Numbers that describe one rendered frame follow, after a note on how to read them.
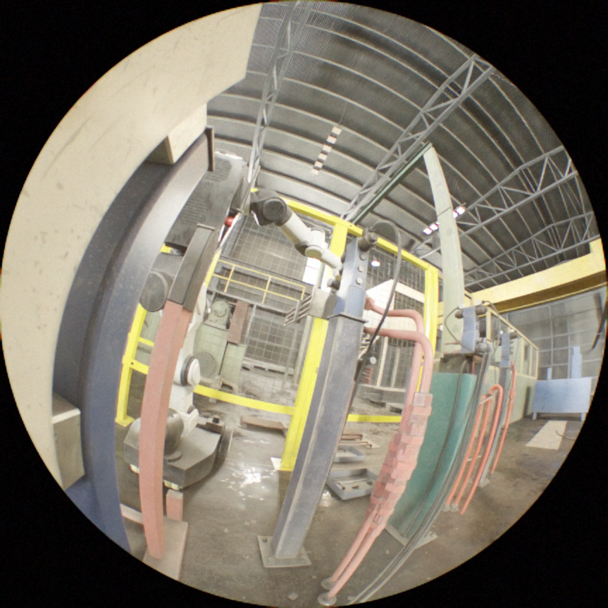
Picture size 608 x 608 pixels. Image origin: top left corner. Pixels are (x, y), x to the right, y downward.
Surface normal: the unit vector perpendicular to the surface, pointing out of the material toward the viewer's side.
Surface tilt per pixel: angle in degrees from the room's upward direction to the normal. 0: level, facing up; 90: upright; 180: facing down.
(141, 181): 90
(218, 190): 124
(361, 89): 173
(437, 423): 90
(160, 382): 90
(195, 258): 90
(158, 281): 110
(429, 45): 173
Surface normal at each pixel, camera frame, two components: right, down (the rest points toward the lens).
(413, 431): -0.32, -0.33
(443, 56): -0.26, 0.96
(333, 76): -0.18, 0.91
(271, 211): 0.32, 0.69
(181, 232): 0.26, 0.42
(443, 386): -0.93, -0.29
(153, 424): 0.29, -0.19
